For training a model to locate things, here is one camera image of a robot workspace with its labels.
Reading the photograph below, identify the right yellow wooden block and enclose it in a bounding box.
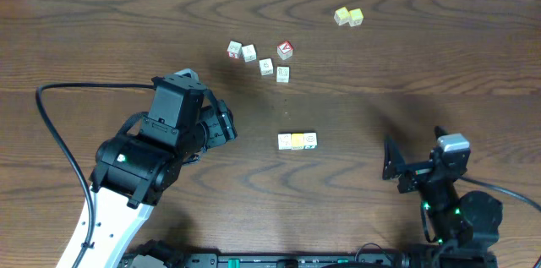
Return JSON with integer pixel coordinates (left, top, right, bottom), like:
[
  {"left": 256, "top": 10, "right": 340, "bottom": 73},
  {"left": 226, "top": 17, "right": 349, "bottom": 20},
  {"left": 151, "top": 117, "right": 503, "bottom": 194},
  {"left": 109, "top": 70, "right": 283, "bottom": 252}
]
[{"left": 348, "top": 8, "right": 364, "bottom": 27}]

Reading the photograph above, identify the left yellow wooden block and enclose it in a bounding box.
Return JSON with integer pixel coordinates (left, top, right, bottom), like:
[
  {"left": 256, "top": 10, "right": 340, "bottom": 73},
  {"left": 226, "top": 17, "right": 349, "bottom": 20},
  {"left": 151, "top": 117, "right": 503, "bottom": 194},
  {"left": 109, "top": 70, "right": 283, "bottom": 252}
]
[{"left": 334, "top": 7, "right": 351, "bottom": 25}]

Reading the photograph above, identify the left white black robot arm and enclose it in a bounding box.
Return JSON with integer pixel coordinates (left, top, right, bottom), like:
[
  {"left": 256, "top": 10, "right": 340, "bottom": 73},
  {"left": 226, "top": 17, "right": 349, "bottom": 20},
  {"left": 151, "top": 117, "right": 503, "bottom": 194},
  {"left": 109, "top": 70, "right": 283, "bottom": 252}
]
[{"left": 57, "top": 101, "right": 237, "bottom": 267}]

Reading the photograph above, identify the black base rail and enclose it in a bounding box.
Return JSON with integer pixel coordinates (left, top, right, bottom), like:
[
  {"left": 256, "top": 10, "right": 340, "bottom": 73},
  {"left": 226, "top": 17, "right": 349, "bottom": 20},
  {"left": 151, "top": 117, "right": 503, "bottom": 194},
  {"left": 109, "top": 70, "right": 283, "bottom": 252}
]
[{"left": 122, "top": 251, "right": 499, "bottom": 268}]

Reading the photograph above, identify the white block circle drawing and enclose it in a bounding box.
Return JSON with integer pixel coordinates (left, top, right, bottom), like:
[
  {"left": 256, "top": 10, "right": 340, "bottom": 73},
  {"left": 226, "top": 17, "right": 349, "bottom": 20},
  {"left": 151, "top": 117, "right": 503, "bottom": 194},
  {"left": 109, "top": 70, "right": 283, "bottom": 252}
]
[{"left": 276, "top": 66, "right": 290, "bottom": 83}]

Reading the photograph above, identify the white block beside red-sided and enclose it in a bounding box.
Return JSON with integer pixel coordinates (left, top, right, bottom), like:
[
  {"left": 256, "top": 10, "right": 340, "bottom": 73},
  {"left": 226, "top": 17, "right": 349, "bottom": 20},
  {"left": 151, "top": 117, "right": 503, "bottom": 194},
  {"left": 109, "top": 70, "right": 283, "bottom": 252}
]
[{"left": 241, "top": 44, "right": 257, "bottom": 63}]

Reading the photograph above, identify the white block with drawing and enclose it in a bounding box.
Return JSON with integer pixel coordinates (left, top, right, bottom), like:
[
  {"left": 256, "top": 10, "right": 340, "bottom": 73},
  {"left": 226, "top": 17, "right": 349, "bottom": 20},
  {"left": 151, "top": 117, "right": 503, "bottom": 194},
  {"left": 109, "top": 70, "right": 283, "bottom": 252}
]
[{"left": 259, "top": 58, "right": 274, "bottom": 76}]

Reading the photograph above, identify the yellow wooden block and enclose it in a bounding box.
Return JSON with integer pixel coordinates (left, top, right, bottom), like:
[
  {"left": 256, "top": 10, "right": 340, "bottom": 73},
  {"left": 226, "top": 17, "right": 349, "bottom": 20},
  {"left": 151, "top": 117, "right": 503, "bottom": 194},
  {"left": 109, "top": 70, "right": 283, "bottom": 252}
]
[
  {"left": 348, "top": 8, "right": 364, "bottom": 27},
  {"left": 334, "top": 7, "right": 351, "bottom": 25}
]

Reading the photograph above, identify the white block red side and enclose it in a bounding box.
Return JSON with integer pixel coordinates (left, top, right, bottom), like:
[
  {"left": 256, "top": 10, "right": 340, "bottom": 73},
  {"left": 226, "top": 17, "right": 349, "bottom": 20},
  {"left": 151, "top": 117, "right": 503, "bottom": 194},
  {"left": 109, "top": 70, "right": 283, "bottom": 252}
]
[{"left": 227, "top": 41, "right": 242, "bottom": 59}]

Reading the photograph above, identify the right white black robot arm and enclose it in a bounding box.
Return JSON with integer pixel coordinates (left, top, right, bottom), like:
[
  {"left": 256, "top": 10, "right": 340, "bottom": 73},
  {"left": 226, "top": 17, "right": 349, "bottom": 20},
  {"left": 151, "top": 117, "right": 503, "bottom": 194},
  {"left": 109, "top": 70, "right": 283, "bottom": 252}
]
[{"left": 382, "top": 126, "right": 503, "bottom": 268}]

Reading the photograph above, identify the red letter A block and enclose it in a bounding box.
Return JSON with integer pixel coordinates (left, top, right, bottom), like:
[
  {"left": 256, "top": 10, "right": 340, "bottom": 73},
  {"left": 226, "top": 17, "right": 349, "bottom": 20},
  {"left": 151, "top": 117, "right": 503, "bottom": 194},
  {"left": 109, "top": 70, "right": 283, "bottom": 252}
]
[{"left": 277, "top": 41, "right": 294, "bottom": 60}]

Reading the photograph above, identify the plain white wooden block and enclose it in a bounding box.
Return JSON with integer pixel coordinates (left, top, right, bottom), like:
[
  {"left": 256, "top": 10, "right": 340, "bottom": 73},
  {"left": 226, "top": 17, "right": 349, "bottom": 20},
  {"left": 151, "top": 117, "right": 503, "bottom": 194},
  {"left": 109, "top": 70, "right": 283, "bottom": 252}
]
[{"left": 277, "top": 134, "right": 292, "bottom": 150}]

